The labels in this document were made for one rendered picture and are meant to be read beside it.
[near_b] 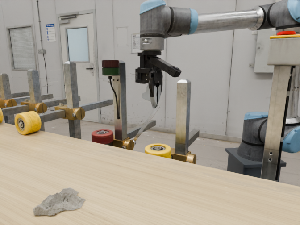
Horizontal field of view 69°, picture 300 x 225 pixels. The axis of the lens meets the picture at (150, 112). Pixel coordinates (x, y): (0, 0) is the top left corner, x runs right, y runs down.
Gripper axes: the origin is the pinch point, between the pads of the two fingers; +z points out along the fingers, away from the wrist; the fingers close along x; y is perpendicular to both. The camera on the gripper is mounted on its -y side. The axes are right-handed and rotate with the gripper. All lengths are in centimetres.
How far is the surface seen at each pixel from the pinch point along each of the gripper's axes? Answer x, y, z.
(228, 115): -262, 8, 59
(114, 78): 9.9, 11.8, -10.2
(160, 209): 42.6, -22.5, 9.8
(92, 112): -249, 267, 81
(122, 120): 9.3, 9.4, 5.3
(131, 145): 7.1, 6.6, 15.4
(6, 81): 8, 85, -6
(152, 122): -23.6, 13.7, 14.4
